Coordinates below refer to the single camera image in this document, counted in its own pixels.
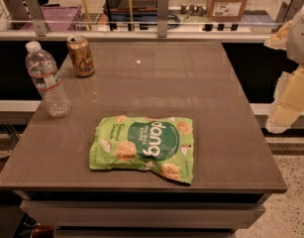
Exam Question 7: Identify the orange soda can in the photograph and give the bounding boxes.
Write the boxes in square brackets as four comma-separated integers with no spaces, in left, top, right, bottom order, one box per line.
[66,35,95,77]

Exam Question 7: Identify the purple plastic crate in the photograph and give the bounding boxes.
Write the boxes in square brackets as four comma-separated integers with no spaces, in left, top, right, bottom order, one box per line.
[21,5,83,32]

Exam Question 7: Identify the green rice chips bag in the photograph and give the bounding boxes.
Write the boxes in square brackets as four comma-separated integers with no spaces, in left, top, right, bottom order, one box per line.
[89,115,194,184]

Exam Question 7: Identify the brown cardboard box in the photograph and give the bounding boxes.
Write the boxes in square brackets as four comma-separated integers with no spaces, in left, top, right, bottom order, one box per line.
[206,0,248,21]

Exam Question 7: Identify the clear plastic water bottle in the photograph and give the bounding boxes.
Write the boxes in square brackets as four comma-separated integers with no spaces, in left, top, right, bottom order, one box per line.
[25,41,71,117]

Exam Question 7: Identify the orange and blue cart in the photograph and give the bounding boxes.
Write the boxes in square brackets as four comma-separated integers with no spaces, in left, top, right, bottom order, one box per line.
[103,0,157,22]

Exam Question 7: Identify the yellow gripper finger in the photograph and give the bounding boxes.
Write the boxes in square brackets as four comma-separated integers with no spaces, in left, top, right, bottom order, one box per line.
[265,64,304,134]
[263,21,291,50]

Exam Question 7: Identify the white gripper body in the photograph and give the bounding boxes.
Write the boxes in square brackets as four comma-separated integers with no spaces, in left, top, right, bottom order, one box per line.
[286,5,304,64]

